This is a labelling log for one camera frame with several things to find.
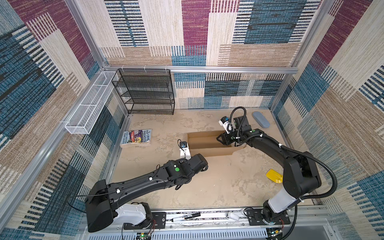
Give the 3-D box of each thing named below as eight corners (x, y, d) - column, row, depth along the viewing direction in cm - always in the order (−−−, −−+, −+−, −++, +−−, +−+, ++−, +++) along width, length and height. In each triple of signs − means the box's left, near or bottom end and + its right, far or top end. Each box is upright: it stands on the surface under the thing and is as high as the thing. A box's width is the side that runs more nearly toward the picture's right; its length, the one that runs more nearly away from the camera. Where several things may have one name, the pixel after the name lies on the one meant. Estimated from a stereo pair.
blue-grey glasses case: (263, 128, 112) (264, 126, 109) (252, 114, 121) (253, 111, 118) (269, 126, 113) (271, 124, 110) (258, 112, 122) (259, 109, 120)
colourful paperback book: (120, 146, 103) (118, 144, 100) (125, 132, 111) (124, 129, 108) (149, 146, 103) (148, 143, 100) (152, 132, 111) (151, 129, 108)
